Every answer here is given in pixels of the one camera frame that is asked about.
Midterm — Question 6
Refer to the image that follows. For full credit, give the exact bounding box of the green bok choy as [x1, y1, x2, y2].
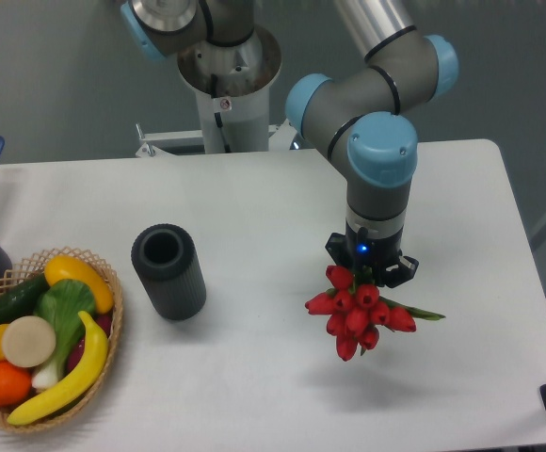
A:
[32, 279, 96, 392]

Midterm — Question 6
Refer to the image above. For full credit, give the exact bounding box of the dark red vegetable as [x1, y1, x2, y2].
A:
[65, 314, 112, 375]

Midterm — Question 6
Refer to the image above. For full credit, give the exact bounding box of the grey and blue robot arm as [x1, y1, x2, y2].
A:
[120, 1, 459, 287]

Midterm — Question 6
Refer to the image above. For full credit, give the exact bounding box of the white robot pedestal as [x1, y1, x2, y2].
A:
[135, 25, 302, 159]

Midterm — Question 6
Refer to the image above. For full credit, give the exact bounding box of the beige round disc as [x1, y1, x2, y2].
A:
[1, 315, 56, 368]

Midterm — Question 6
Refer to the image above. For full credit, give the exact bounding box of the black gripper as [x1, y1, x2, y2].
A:
[325, 227, 419, 288]

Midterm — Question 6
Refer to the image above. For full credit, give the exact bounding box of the red tulip bouquet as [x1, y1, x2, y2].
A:
[305, 265, 445, 362]

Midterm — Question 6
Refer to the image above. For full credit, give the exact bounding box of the yellow banana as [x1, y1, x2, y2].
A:
[7, 311, 108, 427]

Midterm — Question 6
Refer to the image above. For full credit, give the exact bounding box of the dark grey ribbed vase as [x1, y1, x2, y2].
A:
[131, 223, 207, 321]

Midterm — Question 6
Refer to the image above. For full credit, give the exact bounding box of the woven wicker basket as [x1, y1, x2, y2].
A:
[0, 247, 123, 434]

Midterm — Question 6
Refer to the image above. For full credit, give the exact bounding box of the orange fruit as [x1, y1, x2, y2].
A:
[0, 361, 31, 407]

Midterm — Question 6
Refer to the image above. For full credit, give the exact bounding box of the green cucumber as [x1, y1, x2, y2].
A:
[0, 273, 49, 325]

